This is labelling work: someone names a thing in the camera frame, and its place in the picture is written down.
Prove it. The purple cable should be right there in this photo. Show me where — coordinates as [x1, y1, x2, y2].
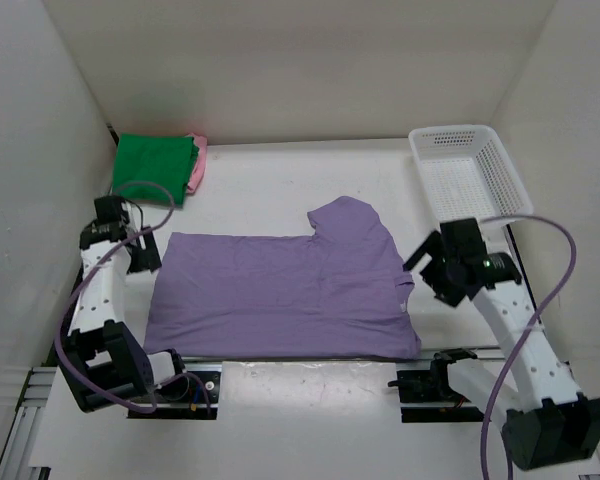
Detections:
[477, 213, 578, 480]
[53, 180, 212, 419]

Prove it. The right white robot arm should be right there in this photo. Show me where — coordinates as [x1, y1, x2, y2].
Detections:
[403, 217, 600, 478]

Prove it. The lilac t shirt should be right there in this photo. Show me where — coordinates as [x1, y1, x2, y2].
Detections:
[144, 196, 421, 360]

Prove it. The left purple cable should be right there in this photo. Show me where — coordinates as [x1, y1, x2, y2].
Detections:
[53, 180, 212, 419]

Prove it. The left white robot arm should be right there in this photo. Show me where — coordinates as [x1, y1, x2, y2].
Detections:
[56, 195, 190, 413]

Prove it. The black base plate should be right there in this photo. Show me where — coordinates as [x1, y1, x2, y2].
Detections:
[387, 367, 490, 409]
[154, 363, 222, 408]

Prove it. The aluminium frame rail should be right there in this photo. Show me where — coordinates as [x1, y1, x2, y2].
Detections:
[0, 266, 103, 469]

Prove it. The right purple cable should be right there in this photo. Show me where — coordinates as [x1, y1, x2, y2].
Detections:
[477, 213, 578, 480]

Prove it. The white plastic basket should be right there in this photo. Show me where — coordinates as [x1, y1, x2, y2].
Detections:
[409, 125, 534, 228]

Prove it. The white front cover board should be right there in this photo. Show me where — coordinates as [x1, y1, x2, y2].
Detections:
[30, 362, 481, 479]

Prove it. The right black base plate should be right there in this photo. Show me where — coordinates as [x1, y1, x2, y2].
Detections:
[387, 367, 490, 409]

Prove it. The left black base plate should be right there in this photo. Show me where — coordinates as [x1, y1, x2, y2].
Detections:
[154, 363, 222, 408]

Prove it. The pink t shirt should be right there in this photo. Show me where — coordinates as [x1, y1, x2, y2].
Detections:
[186, 133, 208, 195]

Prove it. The green t shirt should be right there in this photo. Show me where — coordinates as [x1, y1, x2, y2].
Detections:
[112, 134, 199, 207]

